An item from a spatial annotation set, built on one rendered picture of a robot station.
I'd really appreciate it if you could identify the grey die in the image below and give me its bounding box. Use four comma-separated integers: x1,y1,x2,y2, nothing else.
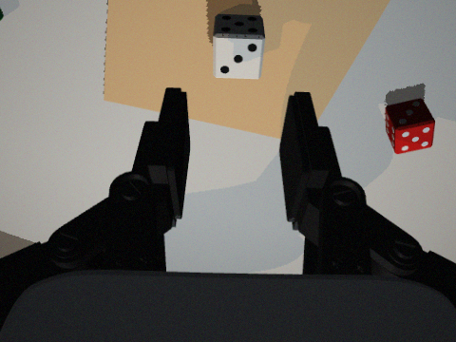
213,14,265,79

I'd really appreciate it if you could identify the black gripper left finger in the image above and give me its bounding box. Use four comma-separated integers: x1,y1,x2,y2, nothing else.
0,87,190,331

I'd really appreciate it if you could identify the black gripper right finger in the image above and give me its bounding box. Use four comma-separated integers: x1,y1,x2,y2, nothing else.
279,92,456,308

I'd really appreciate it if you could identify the red die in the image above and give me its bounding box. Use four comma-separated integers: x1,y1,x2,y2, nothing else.
386,98,435,154

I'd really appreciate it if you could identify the tan flat mat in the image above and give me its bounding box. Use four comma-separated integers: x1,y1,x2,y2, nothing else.
104,0,390,139

